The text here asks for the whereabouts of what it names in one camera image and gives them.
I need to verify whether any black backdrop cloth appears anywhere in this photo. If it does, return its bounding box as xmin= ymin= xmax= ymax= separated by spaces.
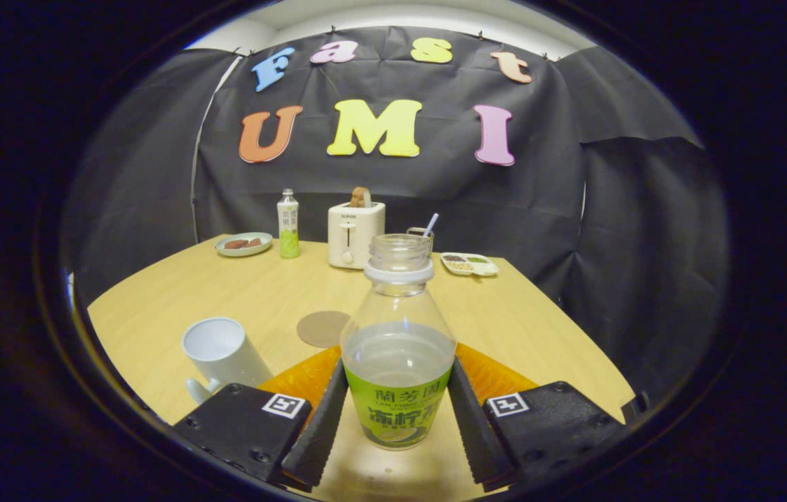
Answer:
xmin=59 ymin=26 xmax=728 ymax=412

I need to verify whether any clear juice bottle green label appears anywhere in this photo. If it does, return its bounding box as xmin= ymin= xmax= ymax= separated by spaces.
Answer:
xmin=339 ymin=234 xmax=458 ymax=451

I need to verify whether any pale green plate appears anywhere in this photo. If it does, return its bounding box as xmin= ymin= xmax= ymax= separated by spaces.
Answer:
xmin=215 ymin=232 xmax=273 ymax=257

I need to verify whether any slim white green bottle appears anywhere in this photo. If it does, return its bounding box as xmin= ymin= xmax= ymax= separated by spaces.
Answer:
xmin=277 ymin=188 xmax=301 ymax=259

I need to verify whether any white cup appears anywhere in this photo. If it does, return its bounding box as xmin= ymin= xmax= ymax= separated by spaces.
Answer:
xmin=181 ymin=317 xmax=274 ymax=406

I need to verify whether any wooden table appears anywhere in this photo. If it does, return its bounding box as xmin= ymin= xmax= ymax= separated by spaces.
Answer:
xmin=86 ymin=234 xmax=636 ymax=502

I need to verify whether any wire mesh holder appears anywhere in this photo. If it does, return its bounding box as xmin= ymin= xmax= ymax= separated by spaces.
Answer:
xmin=406 ymin=227 xmax=435 ymax=255

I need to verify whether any white divided dish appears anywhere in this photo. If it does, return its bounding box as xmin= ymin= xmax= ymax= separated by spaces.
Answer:
xmin=440 ymin=252 xmax=499 ymax=277

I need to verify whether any round brown coaster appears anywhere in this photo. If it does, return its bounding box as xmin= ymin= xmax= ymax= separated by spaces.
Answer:
xmin=296 ymin=310 xmax=352 ymax=349

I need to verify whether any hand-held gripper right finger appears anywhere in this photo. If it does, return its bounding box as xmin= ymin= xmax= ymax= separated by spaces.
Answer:
xmin=448 ymin=342 xmax=627 ymax=492

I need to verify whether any cream toaster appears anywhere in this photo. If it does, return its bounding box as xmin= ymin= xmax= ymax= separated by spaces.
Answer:
xmin=328 ymin=201 xmax=386 ymax=270

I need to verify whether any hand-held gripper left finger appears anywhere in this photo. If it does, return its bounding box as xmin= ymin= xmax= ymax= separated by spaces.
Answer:
xmin=174 ymin=345 xmax=350 ymax=492

